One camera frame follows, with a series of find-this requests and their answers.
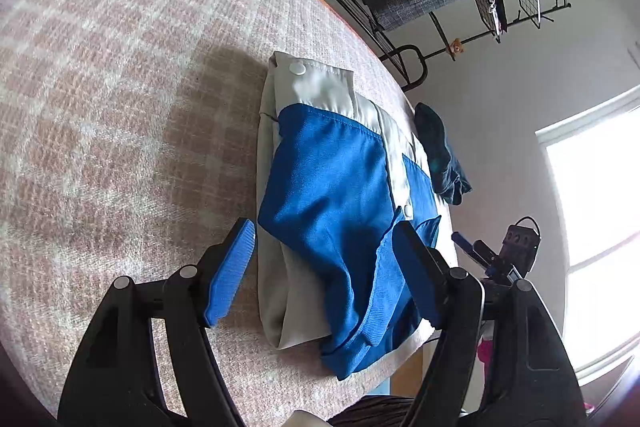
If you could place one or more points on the pink plaid blanket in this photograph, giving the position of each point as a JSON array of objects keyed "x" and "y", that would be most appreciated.
[{"x": 125, "y": 107}]

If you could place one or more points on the person's striped pants leg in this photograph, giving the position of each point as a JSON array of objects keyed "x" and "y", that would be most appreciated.
[{"x": 370, "y": 414}]

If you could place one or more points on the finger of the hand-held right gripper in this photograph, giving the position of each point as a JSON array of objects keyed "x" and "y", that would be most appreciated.
[
  {"x": 462, "y": 242},
  {"x": 485, "y": 254}
]

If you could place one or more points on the person's right forearm pink sleeve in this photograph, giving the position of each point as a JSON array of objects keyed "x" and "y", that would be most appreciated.
[{"x": 484, "y": 349}]

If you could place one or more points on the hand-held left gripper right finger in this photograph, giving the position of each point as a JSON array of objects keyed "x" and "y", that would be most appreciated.
[{"x": 417, "y": 277}]

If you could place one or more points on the beige and blue jacket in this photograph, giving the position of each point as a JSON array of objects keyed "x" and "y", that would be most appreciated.
[{"x": 325, "y": 187}]

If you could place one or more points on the hanging key bunch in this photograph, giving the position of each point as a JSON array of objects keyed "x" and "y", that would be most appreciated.
[{"x": 495, "y": 12}]

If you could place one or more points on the window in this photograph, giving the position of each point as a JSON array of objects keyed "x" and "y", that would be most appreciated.
[{"x": 600, "y": 207}]

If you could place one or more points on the small bear figure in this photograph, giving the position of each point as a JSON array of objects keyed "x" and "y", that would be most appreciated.
[{"x": 456, "y": 48}]

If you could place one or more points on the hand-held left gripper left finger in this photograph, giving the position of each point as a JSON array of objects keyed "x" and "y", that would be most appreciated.
[{"x": 230, "y": 272}]

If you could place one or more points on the dark teal cloth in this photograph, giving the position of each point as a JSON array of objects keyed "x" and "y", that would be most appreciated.
[{"x": 440, "y": 152}]

